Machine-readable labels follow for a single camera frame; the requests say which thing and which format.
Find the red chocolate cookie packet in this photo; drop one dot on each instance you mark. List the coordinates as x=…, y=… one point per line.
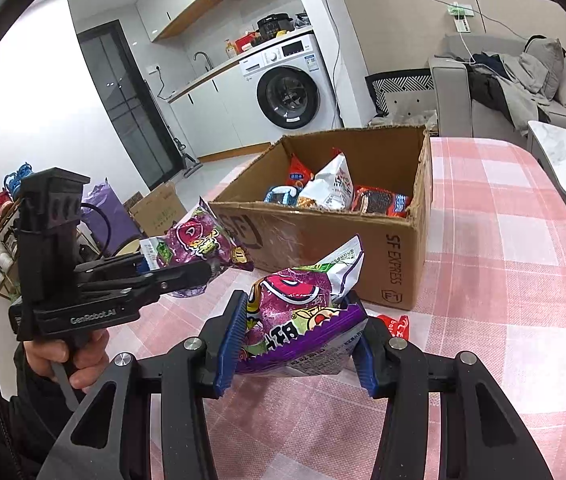
x=380, y=202

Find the yellow bottle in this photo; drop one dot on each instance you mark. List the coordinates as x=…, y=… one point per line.
x=230, y=50

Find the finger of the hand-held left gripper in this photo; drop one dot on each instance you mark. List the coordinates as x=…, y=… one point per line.
x=140, y=264
x=188, y=275

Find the grey sofa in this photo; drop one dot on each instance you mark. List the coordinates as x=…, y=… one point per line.
x=453, y=95

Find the upright vacuum cleaner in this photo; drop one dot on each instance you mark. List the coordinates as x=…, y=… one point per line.
x=188, y=160

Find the purple snack packet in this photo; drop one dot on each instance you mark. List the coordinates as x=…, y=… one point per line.
x=293, y=300
x=193, y=237

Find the chrome faucet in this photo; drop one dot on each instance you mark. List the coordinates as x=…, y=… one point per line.
x=204, y=57

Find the red snack bag blue label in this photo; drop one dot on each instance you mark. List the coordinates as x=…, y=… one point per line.
x=298, y=172

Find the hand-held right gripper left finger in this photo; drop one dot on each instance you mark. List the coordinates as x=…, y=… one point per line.
x=230, y=340

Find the small cardboard box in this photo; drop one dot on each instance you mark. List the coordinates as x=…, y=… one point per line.
x=155, y=210

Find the black cooking pot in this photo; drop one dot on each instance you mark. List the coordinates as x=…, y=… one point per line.
x=275, y=25

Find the person's left hand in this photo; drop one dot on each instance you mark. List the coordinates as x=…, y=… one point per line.
x=93, y=360

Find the person's left forearm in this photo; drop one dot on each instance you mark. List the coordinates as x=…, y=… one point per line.
x=3, y=435

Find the grey cushion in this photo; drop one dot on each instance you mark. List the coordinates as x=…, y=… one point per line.
x=543, y=65

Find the small blue cookie packet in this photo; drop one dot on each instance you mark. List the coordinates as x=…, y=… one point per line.
x=280, y=194

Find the brown cardboard box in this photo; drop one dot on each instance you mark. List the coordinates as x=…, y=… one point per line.
x=313, y=250

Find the pile of clothes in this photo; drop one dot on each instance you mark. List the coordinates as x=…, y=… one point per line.
x=508, y=90

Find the red container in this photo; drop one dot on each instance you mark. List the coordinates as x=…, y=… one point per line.
x=249, y=42

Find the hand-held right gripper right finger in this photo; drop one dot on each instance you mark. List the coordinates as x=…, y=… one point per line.
x=365, y=365

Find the purple plastic bag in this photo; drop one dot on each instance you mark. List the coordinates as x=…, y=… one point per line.
x=108, y=215

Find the round wooden stool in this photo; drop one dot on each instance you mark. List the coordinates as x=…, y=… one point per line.
x=128, y=249

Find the white noodle stick snack bag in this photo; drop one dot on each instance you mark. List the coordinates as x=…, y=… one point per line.
x=330, y=185

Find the black glass door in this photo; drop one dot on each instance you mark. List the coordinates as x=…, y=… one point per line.
x=123, y=110

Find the pink checked tablecloth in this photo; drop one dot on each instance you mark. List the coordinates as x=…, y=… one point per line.
x=488, y=260

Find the white kitchen cabinet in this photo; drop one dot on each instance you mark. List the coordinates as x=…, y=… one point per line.
x=218, y=110

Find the red and white snack bag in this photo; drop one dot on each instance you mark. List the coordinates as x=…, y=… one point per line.
x=395, y=325

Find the white washing machine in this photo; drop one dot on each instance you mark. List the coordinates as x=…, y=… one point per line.
x=288, y=60

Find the black white patterned cushion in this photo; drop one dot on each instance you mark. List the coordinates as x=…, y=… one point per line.
x=398, y=87

